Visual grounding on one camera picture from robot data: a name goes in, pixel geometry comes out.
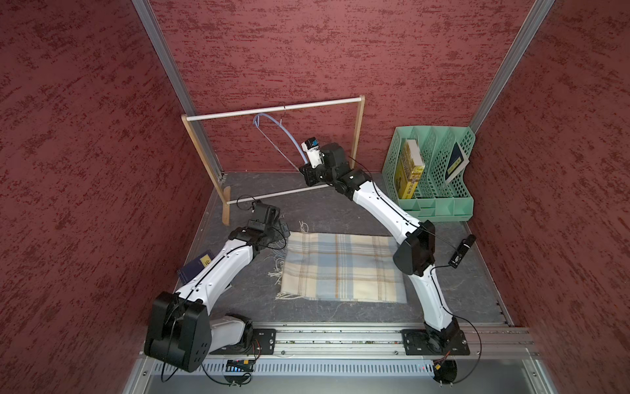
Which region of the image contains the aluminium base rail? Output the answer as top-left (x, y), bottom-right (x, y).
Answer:
top-left (123, 323), bottom-right (557, 393)

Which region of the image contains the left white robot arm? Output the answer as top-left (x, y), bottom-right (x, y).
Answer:
top-left (144, 201), bottom-right (290, 373)

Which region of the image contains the aluminium corner post right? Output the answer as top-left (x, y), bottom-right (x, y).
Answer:
top-left (469, 0), bottom-right (555, 135)

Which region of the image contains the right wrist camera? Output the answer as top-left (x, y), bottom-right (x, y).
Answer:
top-left (301, 137), bottom-right (323, 168)

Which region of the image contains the black stapler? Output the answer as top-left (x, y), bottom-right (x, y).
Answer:
top-left (448, 234), bottom-right (477, 269)

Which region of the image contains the green plastic file organizer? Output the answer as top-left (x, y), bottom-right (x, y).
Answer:
top-left (382, 126), bottom-right (476, 223)

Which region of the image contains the plaid beige blue scarf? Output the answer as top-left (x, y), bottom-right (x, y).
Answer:
top-left (269, 231), bottom-right (407, 304)

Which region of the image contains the wooden clothes rack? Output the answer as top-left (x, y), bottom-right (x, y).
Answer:
top-left (180, 95), bottom-right (366, 226)

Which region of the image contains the light blue clothes hanger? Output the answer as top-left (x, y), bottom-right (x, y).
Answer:
top-left (252, 104), bottom-right (308, 171)

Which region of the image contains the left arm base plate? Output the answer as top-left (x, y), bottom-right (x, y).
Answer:
top-left (211, 328), bottom-right (277, 357)

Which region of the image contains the aluminium corner post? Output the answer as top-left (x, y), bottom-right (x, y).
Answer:
top-left (469, 0), bottom-right (555, 135)
top-left (132, 0), bottom-right (224, 190)

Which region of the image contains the aluminium corner post left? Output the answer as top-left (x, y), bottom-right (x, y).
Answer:
top-left (132, 0), bottom-right (224, 190)

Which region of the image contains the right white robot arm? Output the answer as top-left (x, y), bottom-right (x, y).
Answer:
top-left (300, 137), bottom-right (460, 346)

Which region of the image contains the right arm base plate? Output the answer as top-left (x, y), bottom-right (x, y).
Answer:
top-left (401, 329), bottom-right (471, 357)

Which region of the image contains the dark blue notebook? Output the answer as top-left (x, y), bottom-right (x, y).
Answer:
top-left (177, 250), bottom-right (215, 285)

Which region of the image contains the dark blue yellow book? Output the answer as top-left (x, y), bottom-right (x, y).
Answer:
top-left (445, 142), bottom-right (469, 183)

